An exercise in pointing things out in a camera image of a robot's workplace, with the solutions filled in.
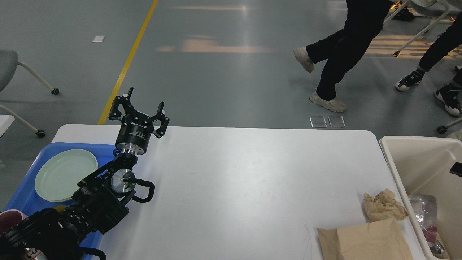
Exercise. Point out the brown paper bag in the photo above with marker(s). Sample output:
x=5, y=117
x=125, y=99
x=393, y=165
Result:
x=380, y=240

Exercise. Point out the white chair frame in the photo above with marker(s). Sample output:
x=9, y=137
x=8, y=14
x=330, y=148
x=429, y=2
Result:
x=434, y=10

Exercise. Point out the pink mug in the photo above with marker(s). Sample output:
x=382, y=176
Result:
x=10, y=218

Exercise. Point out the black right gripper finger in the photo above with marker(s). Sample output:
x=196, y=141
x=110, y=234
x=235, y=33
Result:
x=456, y=169

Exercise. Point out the light green plate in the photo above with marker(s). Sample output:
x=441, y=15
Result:
x=57, y=179

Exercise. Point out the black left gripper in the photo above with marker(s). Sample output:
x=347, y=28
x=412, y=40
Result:
x=134, y=129

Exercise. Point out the blue plastic tray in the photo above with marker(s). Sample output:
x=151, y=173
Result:
x=27, y=200

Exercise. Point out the walking person in black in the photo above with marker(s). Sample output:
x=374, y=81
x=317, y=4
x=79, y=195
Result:
x=343, y=49

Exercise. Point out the metal floor socket plates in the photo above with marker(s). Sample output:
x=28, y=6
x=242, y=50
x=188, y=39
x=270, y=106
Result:
x=324, y=122

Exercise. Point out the small red wrapper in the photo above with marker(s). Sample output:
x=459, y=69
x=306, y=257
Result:
x=430, y=233

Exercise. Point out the white plastic bin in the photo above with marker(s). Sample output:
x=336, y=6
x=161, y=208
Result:
x=421, y=165

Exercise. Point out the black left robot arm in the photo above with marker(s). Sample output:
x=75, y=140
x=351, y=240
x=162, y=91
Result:
x=100, y=200

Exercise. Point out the crumpled brown paper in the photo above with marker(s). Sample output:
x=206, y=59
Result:
x=384, y=206

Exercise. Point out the seated person black sneakers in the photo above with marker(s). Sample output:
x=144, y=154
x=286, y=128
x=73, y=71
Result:
x=448, y=94

